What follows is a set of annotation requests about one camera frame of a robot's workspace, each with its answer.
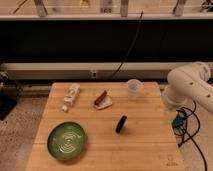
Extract black round eraser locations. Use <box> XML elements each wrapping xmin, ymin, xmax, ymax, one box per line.
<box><xmin>115</xmin><ymin>115</ymin><xmax>127</xmax><ymax>133</ymax></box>

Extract white bottle cap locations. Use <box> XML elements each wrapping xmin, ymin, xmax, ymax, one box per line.
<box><xmin>61</xmin><ymin>105</ymin><xmax>68</xmax><ymax>112</ymax></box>

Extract white plastic bottle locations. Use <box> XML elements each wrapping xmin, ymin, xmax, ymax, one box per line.
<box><xmin>64</xmin><ymin>84</ymin><xmax>80</xmax><ymax>105</ymax></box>

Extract white brown wedge block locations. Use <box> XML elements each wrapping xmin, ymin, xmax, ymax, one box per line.
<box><xmin>94</xmin><ymin>90</ymin><xmax>112</xmax><ymax>110</ymax></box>

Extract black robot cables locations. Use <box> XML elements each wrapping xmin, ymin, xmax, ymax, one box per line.
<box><xmin>174</xmin><ymin>101</ymin><xmax>209</xmax><ymax>171</ymax></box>

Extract clear plastic cup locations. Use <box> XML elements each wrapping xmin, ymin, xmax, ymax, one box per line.
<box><xmin>127</xmin><ymin>79</ymin><xmax>143</xmax><ymax>99</ymax></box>

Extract green glass plate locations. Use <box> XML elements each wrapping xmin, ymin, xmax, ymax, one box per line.
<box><xmin>47</xmin><ymin>122</ymin><xmax>86</xmax><ymax>160</ymax></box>

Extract black hanging cable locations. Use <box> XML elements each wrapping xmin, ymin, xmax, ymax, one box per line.
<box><xmin>107</xmin><ymin>10</ymin><xmax>145</xmax><ymax>81</ymax></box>

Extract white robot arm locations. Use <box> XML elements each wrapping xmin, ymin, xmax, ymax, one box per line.
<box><xmin>162</xmin><ymin>62</ymin><xmax>213</xmax><ymax>114</ymax></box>

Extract white wall outlet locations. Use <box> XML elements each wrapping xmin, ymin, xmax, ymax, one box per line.
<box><xmin>91</xmin><ymin>71</ymin><xmax>97</xmax><ymax>79</ymax></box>

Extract blue connector box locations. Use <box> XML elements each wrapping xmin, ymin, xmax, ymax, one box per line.
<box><xmin>172</xmin><ymin>114</ymin><xmax>186</xmax><ymax>128</ymax></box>

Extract black equipment at left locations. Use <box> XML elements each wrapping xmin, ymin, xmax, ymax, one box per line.
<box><xmin>0</xmin><ymin>71</ymin><xmax>22</xmax><ymax>121</ymax></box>

